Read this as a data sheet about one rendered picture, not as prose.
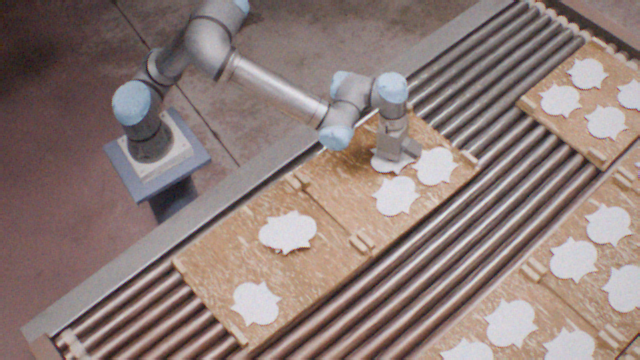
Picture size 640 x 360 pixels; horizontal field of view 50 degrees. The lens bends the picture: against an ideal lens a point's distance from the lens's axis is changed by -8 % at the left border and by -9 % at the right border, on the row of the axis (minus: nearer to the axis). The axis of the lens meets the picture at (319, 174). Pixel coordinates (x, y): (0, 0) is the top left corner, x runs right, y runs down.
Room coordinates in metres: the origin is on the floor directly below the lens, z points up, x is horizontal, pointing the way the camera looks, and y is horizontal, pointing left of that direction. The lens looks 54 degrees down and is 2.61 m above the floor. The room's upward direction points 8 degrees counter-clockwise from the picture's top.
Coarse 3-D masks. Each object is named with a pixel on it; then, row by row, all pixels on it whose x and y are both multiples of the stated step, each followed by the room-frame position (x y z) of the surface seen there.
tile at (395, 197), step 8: (400, 176) 1.17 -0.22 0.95; (384, 184) 1.15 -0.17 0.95; (392, 184) 1.15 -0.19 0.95; (400, 184) 1.14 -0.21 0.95; (408, 184) 1.14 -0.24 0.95; (384, 192) 1.12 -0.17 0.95; (392, 192) 1.12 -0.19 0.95; (400, 192) 1.12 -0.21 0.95; (408, 192) 1.11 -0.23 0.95; (384, 200) 1.10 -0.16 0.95; (392, 200) 1.09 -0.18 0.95; (400, 200) 1.09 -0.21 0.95; (408, 200) 1.09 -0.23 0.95; (384, 208) 1.07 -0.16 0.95; (392, 208) 1.07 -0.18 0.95; (400, 208) 1.07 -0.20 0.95; (408, 208) 1.06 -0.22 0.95; (392, 216) 1.05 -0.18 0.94
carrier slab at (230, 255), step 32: (288, 192) 1.17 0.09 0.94; (224, 224) 1.09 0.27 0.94; (256, 224) 1.08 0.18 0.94; (320, 224) 1.06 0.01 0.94; (192, 256) 1.01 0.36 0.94; (224, 256) 0.99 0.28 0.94; (256, 256) 0.98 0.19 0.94; (288, 256) 0.97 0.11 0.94; (320, 256) 0.96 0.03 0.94; (352, 256) 0.95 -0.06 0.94; (192, 288) 0.91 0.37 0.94; (224, 288) 0.90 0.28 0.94; (288, 288) 0.88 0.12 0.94; (320, 288) 0.87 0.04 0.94; (224, 320) 0.81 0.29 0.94; (288, 320) 0.79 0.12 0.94
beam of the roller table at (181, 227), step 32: (480, 0) 1.89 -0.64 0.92; (512, 0) 1.88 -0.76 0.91; (448, 32) 1.74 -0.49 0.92; (416, 64) 1.61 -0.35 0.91; (256, 160) 1.31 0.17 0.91; (288, 160) 1.30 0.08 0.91; (224, 192) 1.22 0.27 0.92; (192, 224) 1.12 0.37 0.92; (128, 256) 1.04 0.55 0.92; (160, 256) 1.03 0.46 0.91; (96, 288) 0.95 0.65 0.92; (32, 320) 0.87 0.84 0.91; (64, 320) 0.86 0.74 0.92
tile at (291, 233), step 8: (296, 216) 1.07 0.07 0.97; (280, 224) 1.05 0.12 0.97; (288, 224) 1.05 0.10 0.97; (296, 224) 1.05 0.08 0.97; (304, 224) 1.04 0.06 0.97; (312, 224) 1.04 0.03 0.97; (272, 232) 1.03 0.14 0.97; (280, 232) 1.03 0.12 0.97; (288, 232) 1.03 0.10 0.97; (296, 232) 1.02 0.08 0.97; (304, 232) 1.02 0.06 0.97; (312, 232) 1.02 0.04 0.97; (272, 240) 1.01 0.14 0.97; (280, 240) 1.00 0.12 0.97; (288, 240) 1.00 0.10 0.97; (296, 240) 1.00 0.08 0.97; (304, 240) 1.00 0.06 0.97; (272, 248) 0.99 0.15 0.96; (280, 248) 0.98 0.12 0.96; (288, 248) 0.98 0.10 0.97; (296, 248) 0.98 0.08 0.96
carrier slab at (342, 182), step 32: (416, 128) 1.34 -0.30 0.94; (320, 160) 1.27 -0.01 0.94; (352, 160) 1.25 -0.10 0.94; (416, 160) 1.22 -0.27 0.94; (320, 192) 1.16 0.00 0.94; (352, 192) 1.14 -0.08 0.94; (416, 192) 1.11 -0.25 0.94; (448, 192) 1.10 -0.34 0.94; (352, 224) 1.04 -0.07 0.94; (384, 224) 1.03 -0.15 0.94
